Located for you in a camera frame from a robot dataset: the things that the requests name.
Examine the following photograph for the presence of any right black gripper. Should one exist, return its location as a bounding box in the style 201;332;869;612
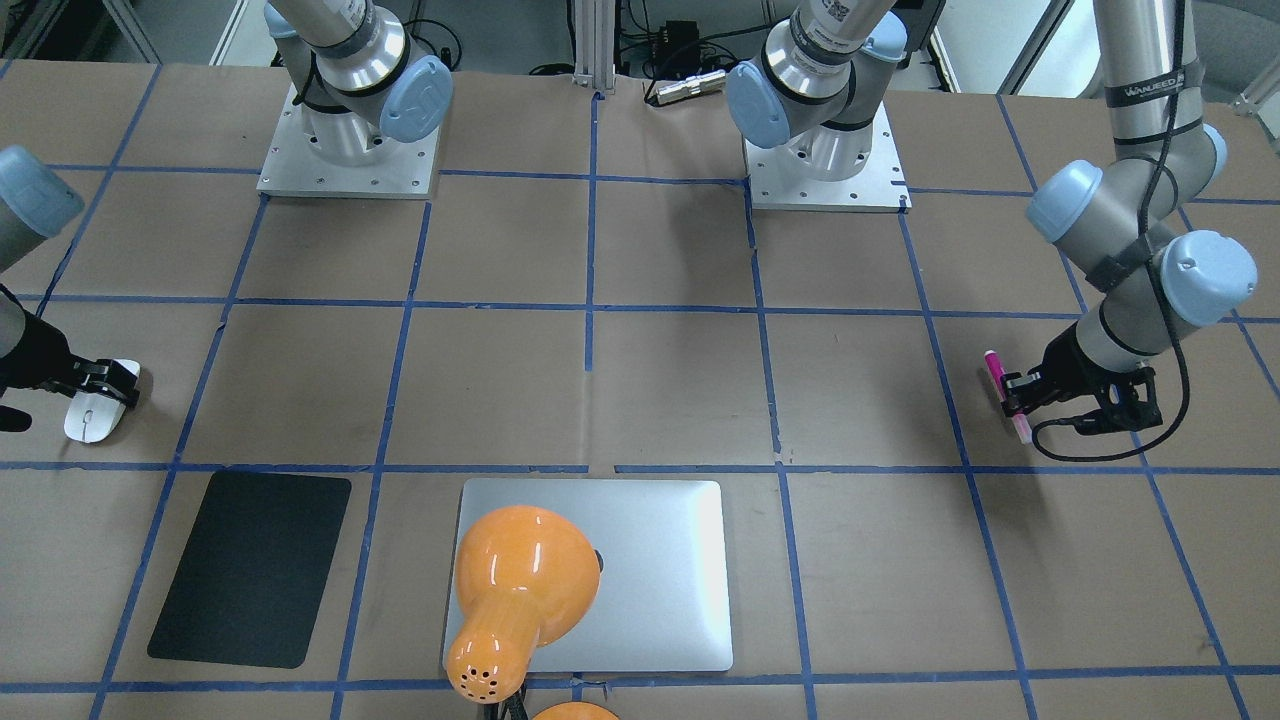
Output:
1;310;140;410

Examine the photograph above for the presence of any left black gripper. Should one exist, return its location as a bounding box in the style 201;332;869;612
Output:
1006;324;1164;436

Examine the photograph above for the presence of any black power box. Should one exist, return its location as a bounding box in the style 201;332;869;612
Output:
655;19;700;61

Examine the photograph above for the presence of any grey office chair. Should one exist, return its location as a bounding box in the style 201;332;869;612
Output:
1192;1;1279;109

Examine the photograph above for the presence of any orange desk lamp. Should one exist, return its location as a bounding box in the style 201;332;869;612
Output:
443;505;603;719

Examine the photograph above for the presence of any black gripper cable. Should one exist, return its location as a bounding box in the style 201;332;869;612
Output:
1030;0;1193;462

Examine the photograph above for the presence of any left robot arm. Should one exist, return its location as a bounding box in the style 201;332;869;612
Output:
726;1;1258;439

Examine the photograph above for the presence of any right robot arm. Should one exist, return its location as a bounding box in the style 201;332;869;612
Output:
1;1;454;443

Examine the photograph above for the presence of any silver laptop notebook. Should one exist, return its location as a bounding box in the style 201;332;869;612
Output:
458;478;733;674

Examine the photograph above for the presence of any pink highlighter pen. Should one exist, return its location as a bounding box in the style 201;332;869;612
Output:
983;348;1033;445

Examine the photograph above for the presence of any aluminium frame post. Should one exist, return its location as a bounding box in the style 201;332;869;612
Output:
571;0;616;96

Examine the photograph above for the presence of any silver metal connector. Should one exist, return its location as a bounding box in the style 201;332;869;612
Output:
644;69;728;108

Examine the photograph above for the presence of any white computer mouse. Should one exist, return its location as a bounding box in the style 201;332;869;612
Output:
64;359;141;445

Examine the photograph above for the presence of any black mousepad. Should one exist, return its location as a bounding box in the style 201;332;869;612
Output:
147;469;352;669

